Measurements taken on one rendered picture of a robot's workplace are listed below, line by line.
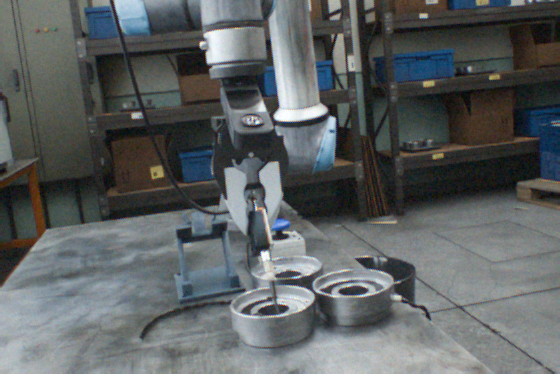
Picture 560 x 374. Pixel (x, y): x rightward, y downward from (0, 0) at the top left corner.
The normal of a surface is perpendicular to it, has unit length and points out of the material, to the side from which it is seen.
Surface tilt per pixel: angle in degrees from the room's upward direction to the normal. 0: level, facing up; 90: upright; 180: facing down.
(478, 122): 91
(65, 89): 90
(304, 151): 101
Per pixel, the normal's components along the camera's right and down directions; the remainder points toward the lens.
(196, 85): 0.16, -0.01
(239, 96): 0.07, -0.81
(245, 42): 0.43, 0.08
